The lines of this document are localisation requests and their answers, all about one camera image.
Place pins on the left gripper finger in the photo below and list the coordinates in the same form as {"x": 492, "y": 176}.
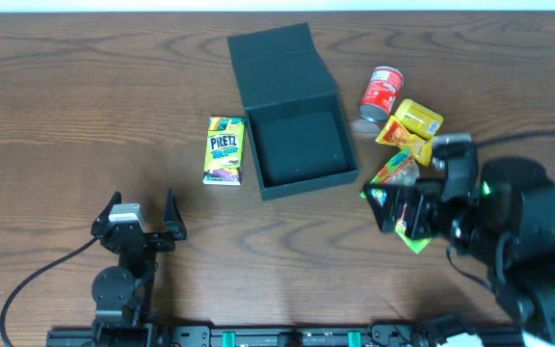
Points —
{"x": 103, "y": 216}
{"x": 172, "y": 219}

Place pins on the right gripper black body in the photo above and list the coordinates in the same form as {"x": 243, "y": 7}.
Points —
{"x": 422, "y": 212}

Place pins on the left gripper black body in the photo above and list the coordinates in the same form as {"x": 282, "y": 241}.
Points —
{"x": 149, "y": 241}

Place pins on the green Haribo gummy bag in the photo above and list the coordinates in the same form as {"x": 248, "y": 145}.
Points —
{"x": 401, "y": 169}

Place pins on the yellow snack can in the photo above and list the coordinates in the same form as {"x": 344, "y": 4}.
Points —
{"x": 418, "y": 119}

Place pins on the red Pringles can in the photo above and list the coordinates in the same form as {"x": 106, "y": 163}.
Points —
{"x": 381, "y": 92}

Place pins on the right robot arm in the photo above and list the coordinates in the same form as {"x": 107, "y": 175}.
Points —
{"x": 509, "y": 225}

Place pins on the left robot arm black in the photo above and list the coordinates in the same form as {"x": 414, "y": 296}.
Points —
{"x": 122, "y": 293}

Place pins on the yellow orange snack packet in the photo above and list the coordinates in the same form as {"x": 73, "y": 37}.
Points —
{"x": 396, "y": 134}

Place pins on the Pretz snack box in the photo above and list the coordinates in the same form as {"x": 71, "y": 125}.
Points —
{"x": 224, "y": 148}

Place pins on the black open gift box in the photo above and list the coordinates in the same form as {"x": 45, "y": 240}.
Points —
{"x": 299, "y": 137}

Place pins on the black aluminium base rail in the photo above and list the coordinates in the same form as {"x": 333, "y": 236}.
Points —
{"x": 446, "y": 332}

